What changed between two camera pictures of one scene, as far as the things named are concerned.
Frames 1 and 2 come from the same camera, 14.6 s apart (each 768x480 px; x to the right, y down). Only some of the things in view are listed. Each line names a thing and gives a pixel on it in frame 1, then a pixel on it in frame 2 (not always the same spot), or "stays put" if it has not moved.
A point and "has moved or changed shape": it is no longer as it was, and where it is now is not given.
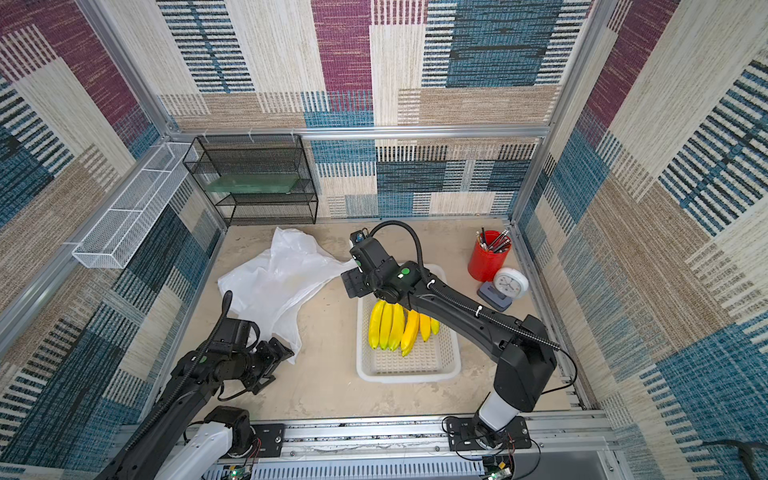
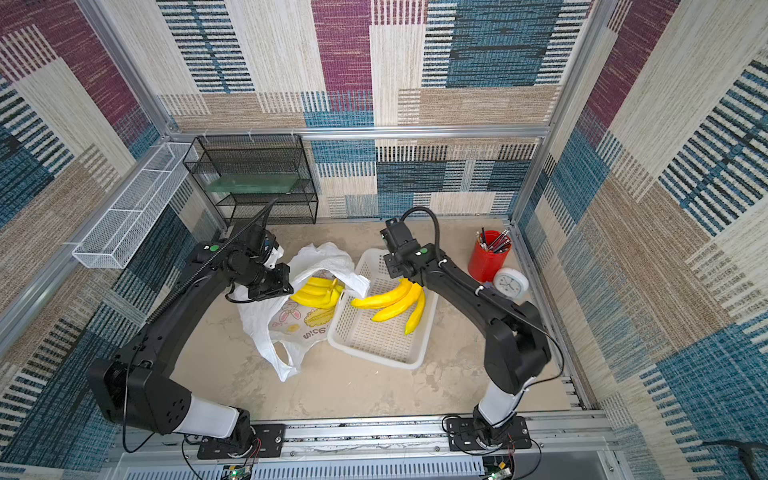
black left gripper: [273, 359] → [284, 286]
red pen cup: [486, 266] stays put
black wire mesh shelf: [256, 178] stays put
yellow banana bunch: [393, 327] has moved or changed shape
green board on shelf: [254, 183] stays put
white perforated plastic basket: [436, 358] → [354, 331]
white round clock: [511, 283] stays put
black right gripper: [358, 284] → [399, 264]
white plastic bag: [267, 286] has moved or changed shape
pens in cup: [501, 244] stays put
